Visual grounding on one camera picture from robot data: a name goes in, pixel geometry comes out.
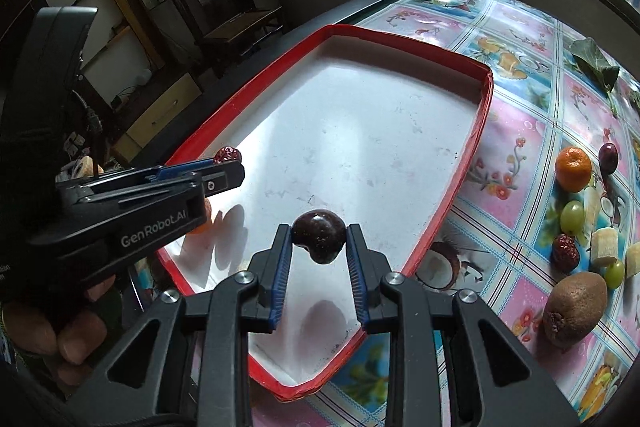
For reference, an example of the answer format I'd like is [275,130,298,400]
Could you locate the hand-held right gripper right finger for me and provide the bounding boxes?
[346,223,582,427]

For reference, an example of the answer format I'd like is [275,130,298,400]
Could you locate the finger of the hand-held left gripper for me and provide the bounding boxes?
[145,158,219,182]
[56,161,247,221]

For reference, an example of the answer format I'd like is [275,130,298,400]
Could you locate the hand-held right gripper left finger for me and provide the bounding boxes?
[60,223,293,427]

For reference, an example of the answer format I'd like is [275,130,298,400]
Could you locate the small orange tangerine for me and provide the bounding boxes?
[186,199,213,235]

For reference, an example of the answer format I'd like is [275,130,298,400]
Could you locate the dark purple plum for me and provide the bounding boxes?
[598,143,619,175]
[291,209,347,265]

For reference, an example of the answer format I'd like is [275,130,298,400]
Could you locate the red rimmed white tray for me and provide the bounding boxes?
[157,24,495,403]

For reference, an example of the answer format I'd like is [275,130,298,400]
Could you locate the brown kiwi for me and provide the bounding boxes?
[542,271,609,349]

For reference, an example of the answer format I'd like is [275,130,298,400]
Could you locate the green grape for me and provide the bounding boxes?
[560,201,585,232]
[604,259,626,288]

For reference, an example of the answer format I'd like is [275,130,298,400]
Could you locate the person's left hand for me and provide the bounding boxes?
[0,274,121,390]

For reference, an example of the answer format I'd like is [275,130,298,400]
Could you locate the wooden drawer cabinet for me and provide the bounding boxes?
[124,73,202,148]

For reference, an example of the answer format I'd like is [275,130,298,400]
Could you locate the fruit print tablecloth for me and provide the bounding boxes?
[127,0,640,427]

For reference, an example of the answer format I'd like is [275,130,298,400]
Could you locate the long peeled banana piece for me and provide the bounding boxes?
[584,187,602,229]

